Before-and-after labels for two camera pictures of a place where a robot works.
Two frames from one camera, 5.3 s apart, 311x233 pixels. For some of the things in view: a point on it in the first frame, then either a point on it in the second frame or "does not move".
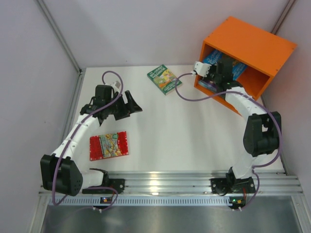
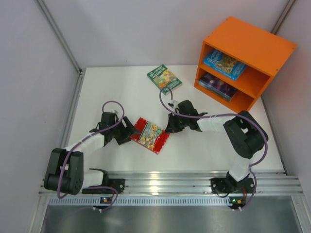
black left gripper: [124, 107] to [122, 134]
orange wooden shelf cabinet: [264, 54] does not move
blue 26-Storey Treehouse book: [214, 56] does not move
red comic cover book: [108, 146] to [149, 136]
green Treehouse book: [164, 79] does not move
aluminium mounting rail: [281, 188] does not move
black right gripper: [212, 79] to [178, 123]
